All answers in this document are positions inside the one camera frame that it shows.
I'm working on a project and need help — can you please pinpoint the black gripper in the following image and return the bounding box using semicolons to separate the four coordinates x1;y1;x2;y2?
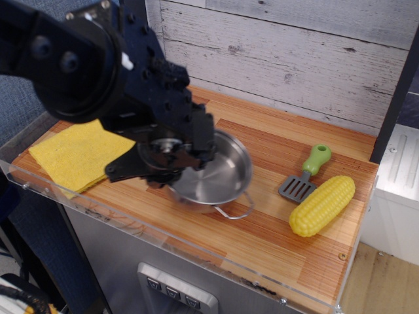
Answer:
65;1;215;189

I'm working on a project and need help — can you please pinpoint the stainless steel pot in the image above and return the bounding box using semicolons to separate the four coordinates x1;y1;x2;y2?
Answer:
166;130;255;220

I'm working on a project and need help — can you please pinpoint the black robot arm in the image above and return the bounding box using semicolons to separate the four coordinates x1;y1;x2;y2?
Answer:
1;1;215;188

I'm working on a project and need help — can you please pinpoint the yellow folded cloth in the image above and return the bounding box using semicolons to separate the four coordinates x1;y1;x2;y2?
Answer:
29;120;135;200

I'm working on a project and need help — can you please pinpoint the yellow plastic corn cob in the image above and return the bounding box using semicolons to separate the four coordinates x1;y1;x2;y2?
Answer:
289;175;356;237

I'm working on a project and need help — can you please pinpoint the stainless steel cabinet front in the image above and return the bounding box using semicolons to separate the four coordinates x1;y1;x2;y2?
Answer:
65;207;296;313

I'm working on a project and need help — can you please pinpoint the silver button control panel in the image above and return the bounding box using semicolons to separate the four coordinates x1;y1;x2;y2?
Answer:
137;262;219;313

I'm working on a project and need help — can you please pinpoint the clear acrylic front guard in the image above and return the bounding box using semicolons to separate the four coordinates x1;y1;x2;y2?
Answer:
1;154;347;313

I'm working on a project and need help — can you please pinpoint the yellow object bottom left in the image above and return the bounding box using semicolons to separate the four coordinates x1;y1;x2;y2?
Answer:
24;304;60;314

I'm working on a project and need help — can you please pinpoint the white ribbed sink unit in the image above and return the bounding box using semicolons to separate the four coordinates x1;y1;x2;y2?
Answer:
360;124;418;265

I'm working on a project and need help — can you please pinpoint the green handled grey spatula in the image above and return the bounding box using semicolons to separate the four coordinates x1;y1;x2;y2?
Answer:
278;144;332;203

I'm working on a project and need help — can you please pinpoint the dark vertical right post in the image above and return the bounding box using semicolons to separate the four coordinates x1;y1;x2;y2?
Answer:
369;29;418;164

